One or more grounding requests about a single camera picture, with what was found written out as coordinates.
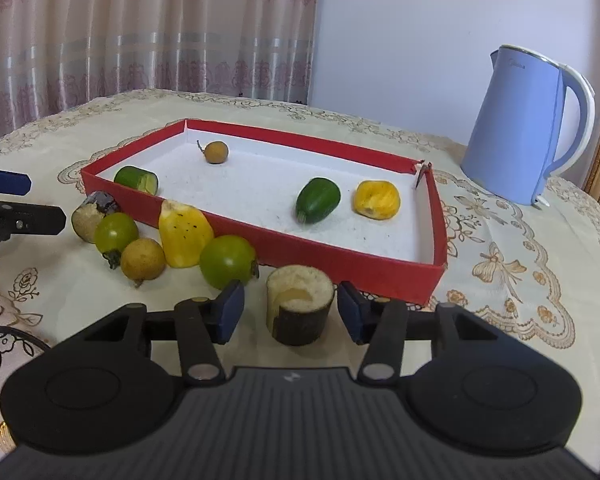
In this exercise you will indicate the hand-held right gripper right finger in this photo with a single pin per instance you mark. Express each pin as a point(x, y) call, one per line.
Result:
point(350, 312)

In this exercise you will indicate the brown longan with long stem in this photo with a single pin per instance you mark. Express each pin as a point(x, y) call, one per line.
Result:
point(216, 153)

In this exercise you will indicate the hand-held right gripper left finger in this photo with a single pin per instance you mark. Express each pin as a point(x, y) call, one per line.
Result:
point(230, 310)

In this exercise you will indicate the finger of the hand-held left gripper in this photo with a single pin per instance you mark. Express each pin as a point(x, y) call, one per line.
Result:
point(30, 219)
point(5, 180)

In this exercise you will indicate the yellow pepper piece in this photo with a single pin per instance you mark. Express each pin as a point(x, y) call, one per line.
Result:
point(376, 200)

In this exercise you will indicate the pink patterned curtain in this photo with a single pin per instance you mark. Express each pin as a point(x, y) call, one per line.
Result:
point(130, 35)

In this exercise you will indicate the green cucumber piece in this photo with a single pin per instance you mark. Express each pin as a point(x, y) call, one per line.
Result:
point(132, 177)

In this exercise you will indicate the dark sugarcane piece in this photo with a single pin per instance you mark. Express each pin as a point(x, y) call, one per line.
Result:
point(300, 310)
point(87, 217)

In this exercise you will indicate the beige embroidered tablecloth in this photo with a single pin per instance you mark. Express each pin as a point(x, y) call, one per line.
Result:
point(505, 270)

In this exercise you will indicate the green pepper piece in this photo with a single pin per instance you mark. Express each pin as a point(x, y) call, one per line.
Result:
point(317, 200)

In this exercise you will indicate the green tomato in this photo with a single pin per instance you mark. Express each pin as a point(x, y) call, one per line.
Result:
point(227, 260)
point(115, 232)

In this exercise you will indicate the light blue electric kettle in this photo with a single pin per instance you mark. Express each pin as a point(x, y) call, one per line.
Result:
point(515, 125)

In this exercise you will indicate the red cardboard box tray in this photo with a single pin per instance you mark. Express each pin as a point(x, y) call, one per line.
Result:
point(260, 180)

